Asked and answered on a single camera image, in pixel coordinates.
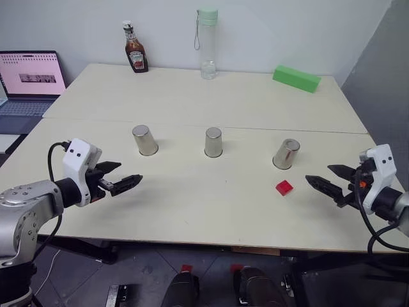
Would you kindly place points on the steel cup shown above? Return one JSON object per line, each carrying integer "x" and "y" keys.
{"x": 213, "y": 144}
{"x": 285, "y": 156}
{"x": 145, "y": 142}

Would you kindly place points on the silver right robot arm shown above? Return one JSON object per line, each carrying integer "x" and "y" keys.
{"x": 402, "y": 204}

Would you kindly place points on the open laptop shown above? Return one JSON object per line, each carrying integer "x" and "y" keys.
{"x": 30, "y": 76}

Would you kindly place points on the dark rounded shape red tab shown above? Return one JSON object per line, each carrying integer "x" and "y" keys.
{"x": 182, "y": 288}
{"x": 255, "y": 288}

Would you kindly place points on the ketchup bottle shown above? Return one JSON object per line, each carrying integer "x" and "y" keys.
{"x": 136, "y": 52}

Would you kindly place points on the green rectangular block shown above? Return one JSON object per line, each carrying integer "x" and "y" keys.
{"x": 295, "y": 78}

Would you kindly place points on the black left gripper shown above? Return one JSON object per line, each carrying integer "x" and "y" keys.
{"x": 96, "y": 187}

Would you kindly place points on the clear bottle green lid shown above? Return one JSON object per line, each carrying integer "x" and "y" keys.
{"x": 208, "y": 44}

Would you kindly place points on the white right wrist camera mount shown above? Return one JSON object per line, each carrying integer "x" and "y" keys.
{"x": 383, "y": 160}

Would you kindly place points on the red cube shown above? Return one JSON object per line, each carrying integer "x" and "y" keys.
{"x": 285, "y": 187}

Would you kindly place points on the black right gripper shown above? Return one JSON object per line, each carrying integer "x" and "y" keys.
{"x": 354, "y": 192}

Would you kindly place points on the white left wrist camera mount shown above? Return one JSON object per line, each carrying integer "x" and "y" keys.
{"x": 75, "y": 156}

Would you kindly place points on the grey metal bracket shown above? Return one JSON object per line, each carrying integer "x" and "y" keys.
{"x": 116, "y": 295}

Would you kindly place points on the white flat box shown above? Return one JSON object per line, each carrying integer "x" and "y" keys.
{"x": 8, "y": 143}

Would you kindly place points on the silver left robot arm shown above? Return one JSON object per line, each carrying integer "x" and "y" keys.
{"x": 28, "y": 204}

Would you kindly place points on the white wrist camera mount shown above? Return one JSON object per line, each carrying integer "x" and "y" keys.
{"x": 75, "y": 156}
{"x": 383, "y": 160}

